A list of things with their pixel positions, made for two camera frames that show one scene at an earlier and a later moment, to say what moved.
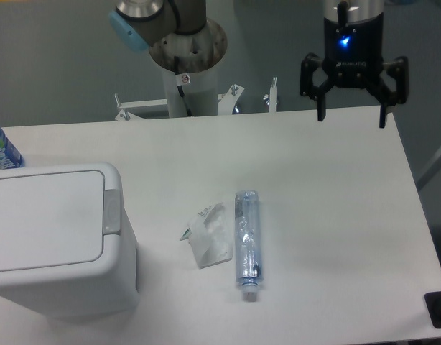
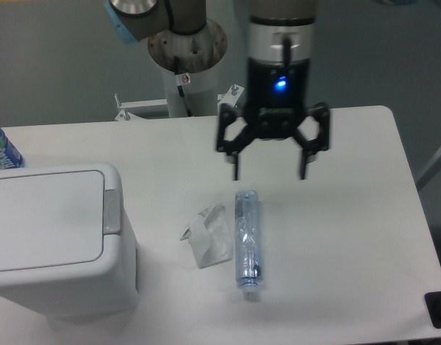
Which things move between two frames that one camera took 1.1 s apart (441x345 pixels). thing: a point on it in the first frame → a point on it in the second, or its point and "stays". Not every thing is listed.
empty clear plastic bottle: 248,259 stays
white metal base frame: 227,103 stays
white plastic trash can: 62,244 stays
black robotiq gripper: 353,58 → 277,100
